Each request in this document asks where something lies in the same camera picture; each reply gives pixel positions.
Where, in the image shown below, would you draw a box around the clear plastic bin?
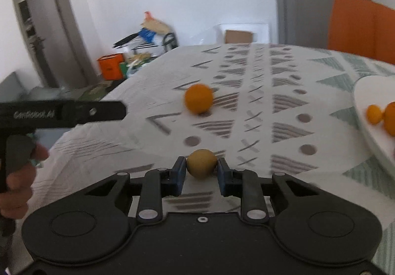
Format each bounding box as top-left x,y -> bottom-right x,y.
214,22 -> 271,45

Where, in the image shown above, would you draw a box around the green printed cushion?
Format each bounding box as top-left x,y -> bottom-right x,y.
77,82 -> 119,102

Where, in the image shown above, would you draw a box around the white plate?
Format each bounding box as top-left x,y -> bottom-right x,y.
353,75 -> 395,174

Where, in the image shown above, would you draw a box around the medium orange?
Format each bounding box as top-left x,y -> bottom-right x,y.
184,84 -> 214,114

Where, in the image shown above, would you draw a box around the grey cushion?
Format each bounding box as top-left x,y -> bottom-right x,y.
27,86 -> 64,103

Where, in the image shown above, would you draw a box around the orange box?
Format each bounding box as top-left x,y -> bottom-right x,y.
97,54 -> 125,81

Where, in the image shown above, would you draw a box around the grey door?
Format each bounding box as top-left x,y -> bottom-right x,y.
272,0 -> 373,48

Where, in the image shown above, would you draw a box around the blue plastic bag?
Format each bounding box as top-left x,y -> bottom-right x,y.
139,28 -> 157,43

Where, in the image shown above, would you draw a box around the black folding trolley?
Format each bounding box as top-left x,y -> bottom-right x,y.
113,32 -> 180,51

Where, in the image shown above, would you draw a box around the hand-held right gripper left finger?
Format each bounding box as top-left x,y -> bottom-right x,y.
82,156 -> 187,224

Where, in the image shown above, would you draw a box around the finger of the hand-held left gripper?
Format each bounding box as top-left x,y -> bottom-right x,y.
66,100 -> 127,125

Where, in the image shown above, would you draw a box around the small orange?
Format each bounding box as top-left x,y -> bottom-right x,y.
366,104 -> 383,125

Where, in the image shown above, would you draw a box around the large orange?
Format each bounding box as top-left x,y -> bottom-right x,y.
382,102 -> 395,136

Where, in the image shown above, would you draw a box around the grey doorway frame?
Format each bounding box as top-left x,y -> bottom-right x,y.
9,0 -> 98,88

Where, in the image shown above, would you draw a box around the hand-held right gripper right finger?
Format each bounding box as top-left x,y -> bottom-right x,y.
217,158 -> 326,223

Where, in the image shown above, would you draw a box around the brown round fruit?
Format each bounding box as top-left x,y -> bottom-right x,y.
186,149 -> 218,181

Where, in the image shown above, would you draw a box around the cardboard box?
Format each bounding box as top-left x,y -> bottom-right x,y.
225,29 -> 254,44

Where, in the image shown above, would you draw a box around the patterned tablecloth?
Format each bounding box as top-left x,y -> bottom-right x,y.
30,43 -> 395,275

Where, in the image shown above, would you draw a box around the orange chair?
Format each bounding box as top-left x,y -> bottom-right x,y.
327,0 -> 395,65

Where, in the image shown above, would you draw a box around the person's left hand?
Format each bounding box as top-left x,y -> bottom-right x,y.
0,143 -> 50,220

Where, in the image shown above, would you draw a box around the beige bag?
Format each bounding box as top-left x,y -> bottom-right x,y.
140,11 -> 172,34

